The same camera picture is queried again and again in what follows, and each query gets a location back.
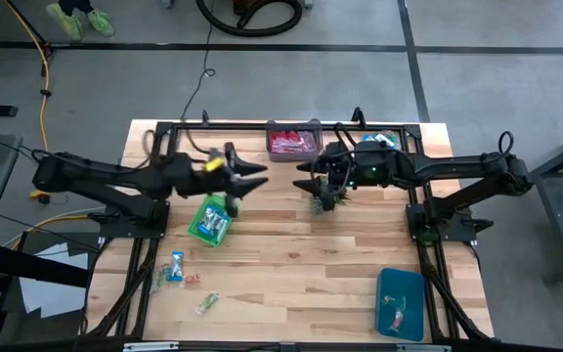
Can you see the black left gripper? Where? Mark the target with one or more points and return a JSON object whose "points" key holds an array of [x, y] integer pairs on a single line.
{"points": [[188, 178]]}

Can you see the white paper sheets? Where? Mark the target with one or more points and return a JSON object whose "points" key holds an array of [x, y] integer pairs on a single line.
{"points": [[52, 298]]}

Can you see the grey translucent bin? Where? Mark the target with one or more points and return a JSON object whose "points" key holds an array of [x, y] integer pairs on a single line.
{"points": [[293, 126]]}

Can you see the orange clear candy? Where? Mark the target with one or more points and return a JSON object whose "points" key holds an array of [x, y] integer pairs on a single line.
{"points": [[193, 279]]}

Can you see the silver metal bracket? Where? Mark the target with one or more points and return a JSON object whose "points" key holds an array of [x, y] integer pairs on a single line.
{"points": [[149, 347], [423, 348]]}

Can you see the teal plastic tray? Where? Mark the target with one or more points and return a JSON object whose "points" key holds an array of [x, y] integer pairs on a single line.
{"points": [[408, 288]]}

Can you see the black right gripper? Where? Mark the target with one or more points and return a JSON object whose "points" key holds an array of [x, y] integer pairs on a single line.
{"points": [[379, 168]]}

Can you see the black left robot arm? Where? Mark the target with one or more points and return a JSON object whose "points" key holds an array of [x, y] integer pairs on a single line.
{"points": [[91, 176]]}

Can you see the potted succulent plant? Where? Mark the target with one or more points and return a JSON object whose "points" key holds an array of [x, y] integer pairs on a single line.
{"points": [[316, 205]]}

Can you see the black tripod leg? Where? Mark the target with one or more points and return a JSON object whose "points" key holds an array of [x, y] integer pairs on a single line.
{"points": [[27, 22]]}

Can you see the dark grey desk frame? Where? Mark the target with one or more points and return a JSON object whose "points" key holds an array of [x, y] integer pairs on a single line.
{"points": [[555, 220]]}

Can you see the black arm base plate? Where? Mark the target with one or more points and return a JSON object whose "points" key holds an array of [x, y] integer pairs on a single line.
{"points": [[130, 227], [457, 230]]}

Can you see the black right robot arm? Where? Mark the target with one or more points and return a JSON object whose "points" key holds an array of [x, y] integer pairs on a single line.
{"points": [[457, 163]]}

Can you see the yellow tag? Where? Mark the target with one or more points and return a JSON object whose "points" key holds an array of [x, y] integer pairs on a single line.
{"points": [[213, 165]]}

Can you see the yellow power plug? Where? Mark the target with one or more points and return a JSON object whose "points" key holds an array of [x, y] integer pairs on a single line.
{"points": [[39, 195]]}

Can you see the black metal table frame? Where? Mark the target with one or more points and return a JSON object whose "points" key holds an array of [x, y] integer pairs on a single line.
{"points": [[242, 126]]}

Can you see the green plastic basket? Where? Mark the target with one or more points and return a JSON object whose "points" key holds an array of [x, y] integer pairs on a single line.
{"points": [[194, 226]]}

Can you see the black diagonal beam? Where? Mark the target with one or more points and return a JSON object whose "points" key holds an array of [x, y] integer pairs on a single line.
{"points": [[27, 266]]}

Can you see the green clear candy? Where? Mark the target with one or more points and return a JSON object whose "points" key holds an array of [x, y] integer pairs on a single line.
{"points": [[158, 283], [207, 303]]}

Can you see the white blue candy bar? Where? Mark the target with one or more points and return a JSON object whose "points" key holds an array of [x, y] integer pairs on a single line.
{"points": [[205, 217], [214, 224], [384, 138], [223, 228], [177, 266]]}

